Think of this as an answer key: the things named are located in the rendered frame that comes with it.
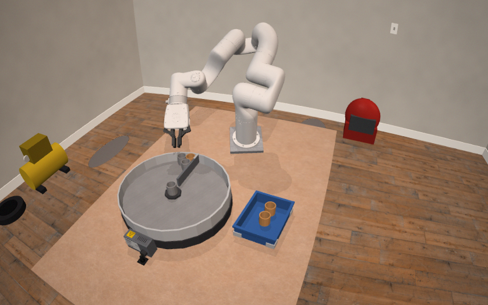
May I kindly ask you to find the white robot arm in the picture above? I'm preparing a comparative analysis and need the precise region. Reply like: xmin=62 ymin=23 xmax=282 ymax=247
xmin=166 ymin=23 xmax=285 ymax=149

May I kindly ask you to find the grey metal bushing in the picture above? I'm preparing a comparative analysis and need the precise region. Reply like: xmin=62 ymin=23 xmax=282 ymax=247
xmin=177 ymin=153 xmax=186 ymax=166
xmin=181 ymin=158 xmax=190 ymax=170
xmin=166 ymin=181 xmax=178 ymax=196

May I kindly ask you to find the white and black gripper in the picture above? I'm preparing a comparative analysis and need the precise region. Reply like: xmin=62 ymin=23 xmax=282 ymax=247
xmin=163 ymin=102 xmax=191 ymax=148

